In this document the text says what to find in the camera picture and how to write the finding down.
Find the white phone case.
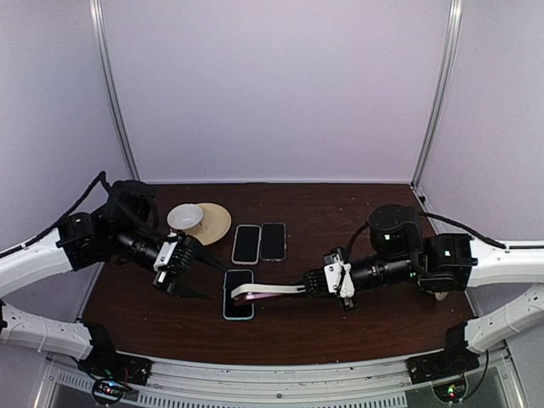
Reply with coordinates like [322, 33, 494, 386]
[230, 283, 305, 299]

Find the purple phone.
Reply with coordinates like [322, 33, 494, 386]
[233, 292, 285, 306]

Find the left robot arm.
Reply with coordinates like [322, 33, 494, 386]
[1, 173, 224, 377]

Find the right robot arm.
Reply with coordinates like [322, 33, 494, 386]
[301, 204, 543, 383]

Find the phone in blue case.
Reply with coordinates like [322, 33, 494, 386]
[223, 269, 254, 320]

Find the phone in pink case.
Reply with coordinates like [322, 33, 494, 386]
[231, 224, 261, 265]

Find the phone in clear grey case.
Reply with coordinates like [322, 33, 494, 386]
[259, 223, 286, 262]

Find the beige saucer plate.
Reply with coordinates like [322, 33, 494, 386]
[186, 202, 232, 247]

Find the white ceramic cup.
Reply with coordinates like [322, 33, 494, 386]
[167, 203, 204, 230]

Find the left round status board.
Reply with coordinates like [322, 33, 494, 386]
[91, 378, 130, 405]

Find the round status board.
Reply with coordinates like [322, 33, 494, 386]
[433, 379, 468, 404]
[91, 378, 130, 405]

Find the cream ribbed mug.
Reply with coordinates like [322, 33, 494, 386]
[434, 292, 449, 302]

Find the right round status board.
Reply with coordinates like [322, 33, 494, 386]
[433, 379, 468, 404]

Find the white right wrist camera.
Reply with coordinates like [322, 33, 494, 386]
[323, 261, 355, 298]

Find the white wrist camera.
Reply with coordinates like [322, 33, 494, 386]
[153, 232, 179, 272]
[323, 261, 355, 298]

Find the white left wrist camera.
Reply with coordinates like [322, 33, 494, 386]
[153, 232, 179, 272]

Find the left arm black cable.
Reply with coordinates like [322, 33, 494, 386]
[0, 171, 179, 260]

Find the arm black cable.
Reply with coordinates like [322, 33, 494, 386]
[346, 211, 544, 256]
[0, 171, 179, 260]

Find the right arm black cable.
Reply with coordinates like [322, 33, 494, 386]
[346, 211, 544, 256]

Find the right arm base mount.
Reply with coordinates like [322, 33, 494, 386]
[406, 352, 479, 384]

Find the front aluminium rail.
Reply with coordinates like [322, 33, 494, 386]
[36, 333, 526, 408]

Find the right aluminium frame post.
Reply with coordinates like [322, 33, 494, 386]
[411, 0, 463, 191]

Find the aluminium frame post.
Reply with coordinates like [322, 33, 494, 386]
[411, 0, 463, 191]
[88, 0, 141, 181]

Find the left aluminium frame post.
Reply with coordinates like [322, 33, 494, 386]
[88, 0, 141, 181]

